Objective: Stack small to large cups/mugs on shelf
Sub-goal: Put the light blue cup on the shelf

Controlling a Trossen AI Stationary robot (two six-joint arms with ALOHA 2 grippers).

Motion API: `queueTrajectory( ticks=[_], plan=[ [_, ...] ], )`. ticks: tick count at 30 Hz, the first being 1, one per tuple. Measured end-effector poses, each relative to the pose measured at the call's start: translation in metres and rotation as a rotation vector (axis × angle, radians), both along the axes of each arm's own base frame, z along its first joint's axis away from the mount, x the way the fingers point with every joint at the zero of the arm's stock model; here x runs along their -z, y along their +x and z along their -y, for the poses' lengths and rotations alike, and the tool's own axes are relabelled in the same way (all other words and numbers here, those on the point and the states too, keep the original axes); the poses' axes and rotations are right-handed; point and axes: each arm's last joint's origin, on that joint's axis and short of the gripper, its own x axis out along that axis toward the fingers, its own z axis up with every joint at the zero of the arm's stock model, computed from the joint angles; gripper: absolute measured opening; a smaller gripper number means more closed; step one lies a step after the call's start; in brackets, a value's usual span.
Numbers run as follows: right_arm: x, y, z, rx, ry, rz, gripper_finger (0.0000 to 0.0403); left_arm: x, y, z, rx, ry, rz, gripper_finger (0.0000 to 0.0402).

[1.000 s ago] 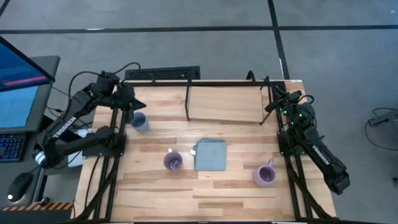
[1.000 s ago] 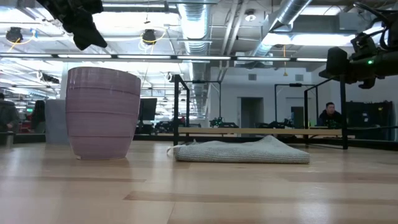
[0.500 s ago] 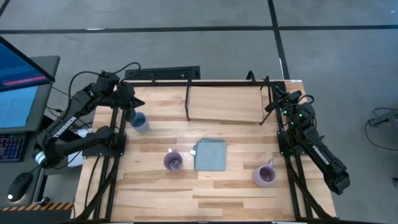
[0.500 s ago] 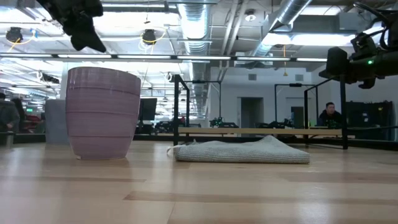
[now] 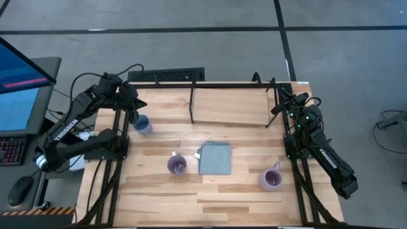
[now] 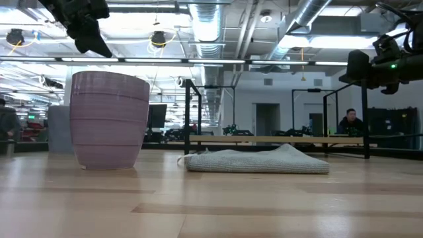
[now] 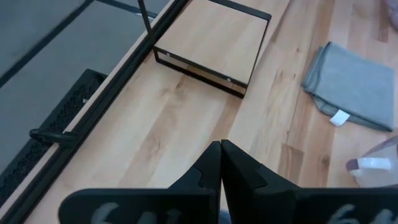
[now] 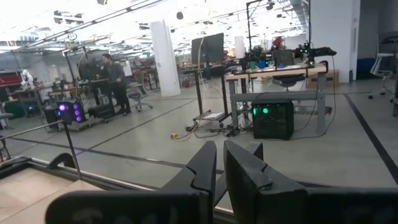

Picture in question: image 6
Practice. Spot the black table frame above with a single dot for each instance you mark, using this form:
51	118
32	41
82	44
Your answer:
165	146

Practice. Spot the purple ribbed cup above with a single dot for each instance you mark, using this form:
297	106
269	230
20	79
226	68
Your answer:
109	125

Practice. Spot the grey wall vent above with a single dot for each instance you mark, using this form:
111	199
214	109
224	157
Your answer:
318	82
268	81

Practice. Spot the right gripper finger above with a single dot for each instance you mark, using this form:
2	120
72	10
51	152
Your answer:
358	64

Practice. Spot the long LED light bar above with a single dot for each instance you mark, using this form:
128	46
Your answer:
152	60

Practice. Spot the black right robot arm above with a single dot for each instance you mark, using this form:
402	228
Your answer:
416	67

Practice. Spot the wooden shelf black metal frame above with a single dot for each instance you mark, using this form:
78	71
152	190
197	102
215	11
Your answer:
274	139

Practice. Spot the black cabinet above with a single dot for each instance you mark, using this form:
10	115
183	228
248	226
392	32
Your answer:
393	127

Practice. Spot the black ceiling camera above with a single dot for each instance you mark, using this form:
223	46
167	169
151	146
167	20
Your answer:
15	36
158	38

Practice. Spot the black background monitor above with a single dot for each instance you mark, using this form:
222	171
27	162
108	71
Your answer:
158	115

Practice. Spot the grey folded towel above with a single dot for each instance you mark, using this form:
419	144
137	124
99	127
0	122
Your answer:
257	162

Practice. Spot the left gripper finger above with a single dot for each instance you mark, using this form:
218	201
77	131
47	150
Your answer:
94	46

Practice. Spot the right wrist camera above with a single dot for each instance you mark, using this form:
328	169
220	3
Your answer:
386	49

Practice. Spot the blue-grey mug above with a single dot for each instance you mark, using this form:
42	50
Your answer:
59	132

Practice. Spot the seated person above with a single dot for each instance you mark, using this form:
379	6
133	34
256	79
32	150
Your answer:
350	124

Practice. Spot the round ceiling sensor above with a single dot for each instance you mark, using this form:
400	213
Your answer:
266	17

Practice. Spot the black background robot arm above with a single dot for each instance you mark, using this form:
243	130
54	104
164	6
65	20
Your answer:
236	131
294	132

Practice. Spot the silver slanted air duct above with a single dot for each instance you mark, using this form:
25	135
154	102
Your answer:
307	13

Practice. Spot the green exit sign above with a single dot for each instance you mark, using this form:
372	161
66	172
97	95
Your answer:
31	117

